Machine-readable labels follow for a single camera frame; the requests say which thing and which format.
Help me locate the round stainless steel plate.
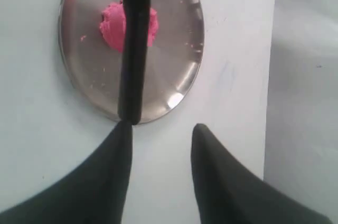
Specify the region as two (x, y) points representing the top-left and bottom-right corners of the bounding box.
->
(58, 0), (204, 124)

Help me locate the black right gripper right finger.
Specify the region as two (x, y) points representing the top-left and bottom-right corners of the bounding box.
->
(191, 124), (331, 223)

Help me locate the pink dough lump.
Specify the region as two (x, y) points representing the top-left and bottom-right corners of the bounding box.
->
(99, 0), (159, 52)

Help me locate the white backdrop curtain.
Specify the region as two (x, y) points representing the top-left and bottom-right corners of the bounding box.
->
(264, 0), (337, 223)

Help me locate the black kitchen knife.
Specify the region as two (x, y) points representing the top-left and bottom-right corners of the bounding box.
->
(118, 0), (151, 125)

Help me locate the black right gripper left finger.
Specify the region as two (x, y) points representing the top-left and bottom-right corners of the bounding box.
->
(1, 122), (133, 223)

